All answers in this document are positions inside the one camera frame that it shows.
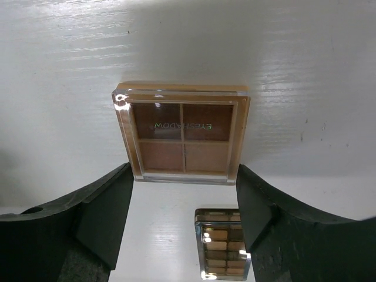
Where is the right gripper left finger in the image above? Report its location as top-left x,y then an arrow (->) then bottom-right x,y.
1,163 -> 134,281

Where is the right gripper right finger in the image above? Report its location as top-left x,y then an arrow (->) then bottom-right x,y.
236,165 -> 375,281

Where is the long brown eyeshadow palette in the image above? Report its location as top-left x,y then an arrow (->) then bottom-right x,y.
194,208 -> 251,281

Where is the pink square eyeshadow palette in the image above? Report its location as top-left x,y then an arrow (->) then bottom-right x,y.
112,83 -> 250,185

